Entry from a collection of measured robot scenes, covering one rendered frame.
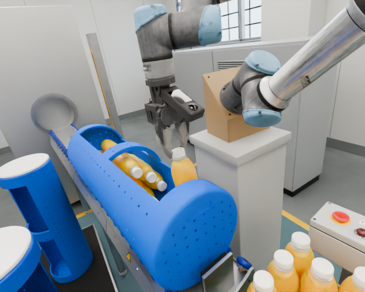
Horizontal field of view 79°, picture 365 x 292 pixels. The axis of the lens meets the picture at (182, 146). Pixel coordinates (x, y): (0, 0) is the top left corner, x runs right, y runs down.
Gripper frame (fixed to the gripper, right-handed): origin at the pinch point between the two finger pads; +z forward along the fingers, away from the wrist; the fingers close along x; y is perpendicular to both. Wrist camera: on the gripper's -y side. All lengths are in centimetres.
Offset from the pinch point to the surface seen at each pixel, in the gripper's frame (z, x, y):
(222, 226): 19.2, -1.5, -13.8
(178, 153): -0.5, 0.8, -1.8
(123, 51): -27, -199, 476
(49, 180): 36, 32, 95
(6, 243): 24, 50, 35
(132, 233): 14.1, 19.2, -3.4
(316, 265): 17.7, -6.2, -35.8
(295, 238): 17.6, -9.3, -29.7
